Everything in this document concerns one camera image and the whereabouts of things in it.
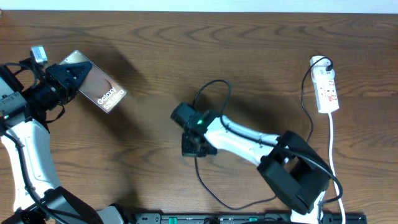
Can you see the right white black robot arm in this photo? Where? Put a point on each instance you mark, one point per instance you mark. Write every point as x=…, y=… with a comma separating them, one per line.
x=297, y=175

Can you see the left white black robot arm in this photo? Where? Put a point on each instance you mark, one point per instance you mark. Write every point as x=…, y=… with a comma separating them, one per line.
x=25, y=134

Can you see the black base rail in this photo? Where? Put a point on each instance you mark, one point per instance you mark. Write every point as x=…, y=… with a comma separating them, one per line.
x=226, y=218

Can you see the white power strip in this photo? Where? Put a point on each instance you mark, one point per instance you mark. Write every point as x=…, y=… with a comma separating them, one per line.
x=323, y=78

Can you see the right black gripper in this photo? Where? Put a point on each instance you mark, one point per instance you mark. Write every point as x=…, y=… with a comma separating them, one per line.
x=186, y=150

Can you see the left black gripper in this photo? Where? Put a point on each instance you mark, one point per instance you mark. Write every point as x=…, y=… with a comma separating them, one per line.
x=61, y=72

